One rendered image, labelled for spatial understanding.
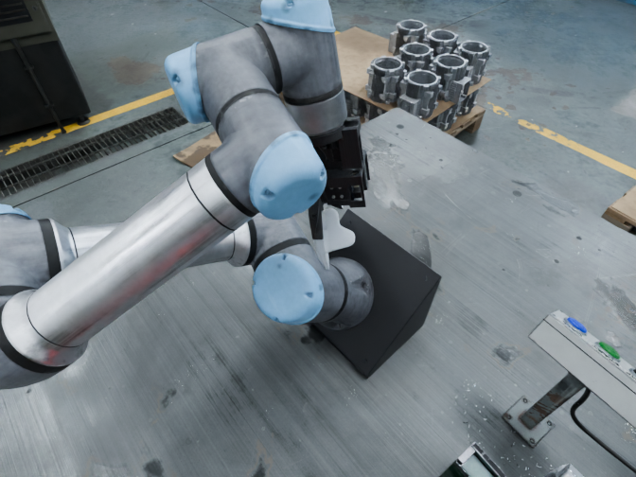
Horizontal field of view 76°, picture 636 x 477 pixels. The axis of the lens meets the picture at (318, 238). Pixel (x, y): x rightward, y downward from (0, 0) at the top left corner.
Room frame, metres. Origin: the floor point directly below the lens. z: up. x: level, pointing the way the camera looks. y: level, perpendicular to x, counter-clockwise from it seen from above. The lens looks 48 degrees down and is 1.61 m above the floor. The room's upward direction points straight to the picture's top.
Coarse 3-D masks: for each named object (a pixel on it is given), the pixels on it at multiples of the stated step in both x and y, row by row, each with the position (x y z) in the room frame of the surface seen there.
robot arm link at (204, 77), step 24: (192, 48) 0.42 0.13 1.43; (216, 48) 0.42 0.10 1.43; (240, 48) 0.42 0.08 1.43; (264, 48) 0.43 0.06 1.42; (168, 72) 0.40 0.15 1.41; (192, 72) 0.39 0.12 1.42; (216, 72) 0.39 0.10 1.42; (240, 72) 0.39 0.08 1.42; (264, 72) 0.42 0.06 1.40; (192, 96) 0.38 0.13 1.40; (216, 96) 0.37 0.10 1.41; (192, 120) 0.38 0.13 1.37
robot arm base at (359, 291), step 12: (336, 264) 0.49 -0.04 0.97; (348, 264) 0.50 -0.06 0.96; (360, 264) 0.52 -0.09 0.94; (348, 276) 0.47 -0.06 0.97; (360, 276) 0.48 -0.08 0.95; (348, 288) 0.44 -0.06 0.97; (360, 288) 0.46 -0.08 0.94; (372, 288) 0.47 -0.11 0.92; (348, 300) 0.42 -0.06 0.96; (360, 300) 0.44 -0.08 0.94; (372, 300) 0.45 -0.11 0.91; (348, 312) 0.41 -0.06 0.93; (360, 312) 0.42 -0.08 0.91; (324, 324) 0.41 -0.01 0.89; (336, 324) 0.42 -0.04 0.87; (348, 324) 0.41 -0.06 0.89
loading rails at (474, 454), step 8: (472, 448) 0.17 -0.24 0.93; (480, 448) 0.17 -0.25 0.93; (464, 456) 0.16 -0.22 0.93; (472, 456) 0.16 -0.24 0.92; (480, 456) 0.16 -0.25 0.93; (488, 456) 0.16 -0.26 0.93; (456, 464) 0.16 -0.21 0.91; (464, 464) 0.15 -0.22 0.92; (472, 464) 0.15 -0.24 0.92; (480, 464) 0.15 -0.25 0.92; (488, 464) 0.15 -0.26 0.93; (448, 472) 0.16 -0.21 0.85; (456, 472) 0.15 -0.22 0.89; (464, 472) 0.14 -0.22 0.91; (472, 472) 0.14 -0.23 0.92; (480, 472) 0.14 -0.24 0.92; (488, 472) 0.14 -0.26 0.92; (496, 472) 0.14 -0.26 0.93
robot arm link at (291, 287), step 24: (288, 240) 0.47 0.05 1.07; (264, 264) 0.42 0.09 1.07; (288, 264) 0.41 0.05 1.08; (312, 264) 0.43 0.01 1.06; (264, 288) 0.39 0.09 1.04; (288, 288) 0.38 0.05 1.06; (312, 288) 0.38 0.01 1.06; (336, 288) 0.42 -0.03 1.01; (264, 312) 0.36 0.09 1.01; (288, 312) 0.35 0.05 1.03; (312, 312) 0.36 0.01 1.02; (336, 312) 0.40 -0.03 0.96
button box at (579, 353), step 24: (552, 312) 0.32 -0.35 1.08; (528, 336) 0.30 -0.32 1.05; (552, 336) 0.29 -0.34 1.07; (576, 336) 0.28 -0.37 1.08; (576, 360) 0.25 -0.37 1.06; (600, 360) 0.25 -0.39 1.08; (624, 360) 0.26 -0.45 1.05; (600, 384) 0.22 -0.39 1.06; (624, 384) 0.21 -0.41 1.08; (624, 408) 0.19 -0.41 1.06
